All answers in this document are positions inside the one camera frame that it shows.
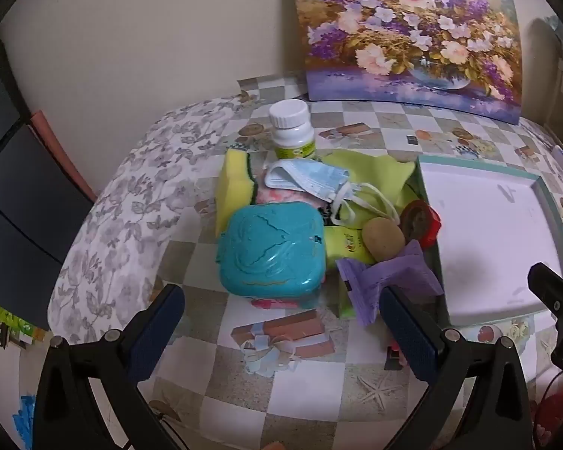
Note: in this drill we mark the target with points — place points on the blue plastic glove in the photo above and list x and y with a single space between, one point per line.
26 415

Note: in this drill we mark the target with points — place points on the teal cardboard box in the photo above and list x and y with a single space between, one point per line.
488 225

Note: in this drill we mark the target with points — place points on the pink striped fuzzy sock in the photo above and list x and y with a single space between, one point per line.
277 196

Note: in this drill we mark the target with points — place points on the purple packet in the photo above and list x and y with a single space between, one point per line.
370 286

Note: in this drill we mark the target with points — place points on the red round container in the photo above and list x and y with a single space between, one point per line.
420 222

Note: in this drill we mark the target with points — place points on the dark cabinet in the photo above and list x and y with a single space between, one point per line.
18 225

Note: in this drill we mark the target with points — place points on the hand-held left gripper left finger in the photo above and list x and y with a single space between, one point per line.
159 326

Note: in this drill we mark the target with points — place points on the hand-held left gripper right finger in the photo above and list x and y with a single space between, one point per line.
403 330

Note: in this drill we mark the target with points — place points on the yellow-green tube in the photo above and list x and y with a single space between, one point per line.
345 243

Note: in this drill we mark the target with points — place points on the teal plastic lidded box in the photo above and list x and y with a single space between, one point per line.
267 253

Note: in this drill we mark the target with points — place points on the white pill bottle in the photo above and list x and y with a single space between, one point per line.
293 140

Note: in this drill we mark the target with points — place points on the lime green cloth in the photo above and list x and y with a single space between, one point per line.
380 173

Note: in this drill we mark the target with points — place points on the blue face mask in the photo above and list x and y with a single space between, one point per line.
309 178

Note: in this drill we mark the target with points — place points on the pink board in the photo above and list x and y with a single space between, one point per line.
61 150

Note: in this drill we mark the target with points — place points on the green tissue pack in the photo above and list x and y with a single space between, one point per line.
343 304

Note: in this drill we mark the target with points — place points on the checkered printed tablecloth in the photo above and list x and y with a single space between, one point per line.
309 384

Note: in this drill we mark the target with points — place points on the flower painting canvas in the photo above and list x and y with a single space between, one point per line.
403 33

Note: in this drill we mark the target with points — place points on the yellow and green sponge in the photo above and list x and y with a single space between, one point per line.
232 183

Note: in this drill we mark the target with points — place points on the brown potato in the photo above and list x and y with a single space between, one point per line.
382 239

